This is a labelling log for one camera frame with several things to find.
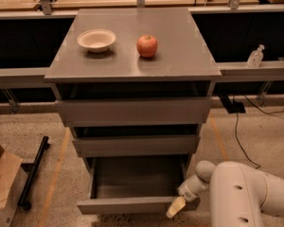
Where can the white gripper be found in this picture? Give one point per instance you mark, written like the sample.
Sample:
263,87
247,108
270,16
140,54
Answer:
186,192

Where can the grey drawer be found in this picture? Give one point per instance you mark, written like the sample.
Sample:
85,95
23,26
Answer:
134,112
137,145
133,184

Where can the clear sanitizer bottle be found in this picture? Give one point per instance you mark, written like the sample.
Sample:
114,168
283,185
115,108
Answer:
256,57

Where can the grey middle drawer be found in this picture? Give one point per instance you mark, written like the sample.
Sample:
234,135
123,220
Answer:
137,145

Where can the brown cardboard box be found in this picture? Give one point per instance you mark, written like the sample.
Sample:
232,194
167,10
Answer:
12,181

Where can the white paper bowl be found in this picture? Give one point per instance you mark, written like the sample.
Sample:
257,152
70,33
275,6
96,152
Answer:
96,40

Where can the black metal stand bar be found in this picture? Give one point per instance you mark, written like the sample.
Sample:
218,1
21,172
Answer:
31,168

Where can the red apple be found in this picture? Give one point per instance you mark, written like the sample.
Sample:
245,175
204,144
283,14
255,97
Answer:
146,46

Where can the grey drawer cabinet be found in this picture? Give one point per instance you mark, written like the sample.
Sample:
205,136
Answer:
181,67

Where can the grey top drawer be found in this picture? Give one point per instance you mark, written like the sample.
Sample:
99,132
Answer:
134,112

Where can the black floor bracket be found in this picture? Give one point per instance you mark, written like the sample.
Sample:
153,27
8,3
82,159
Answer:
231,105

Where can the grey bottom drawer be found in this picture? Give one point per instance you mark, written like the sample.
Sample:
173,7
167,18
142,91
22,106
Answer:
133,184

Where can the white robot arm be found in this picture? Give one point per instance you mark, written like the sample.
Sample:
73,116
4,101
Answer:
239,195

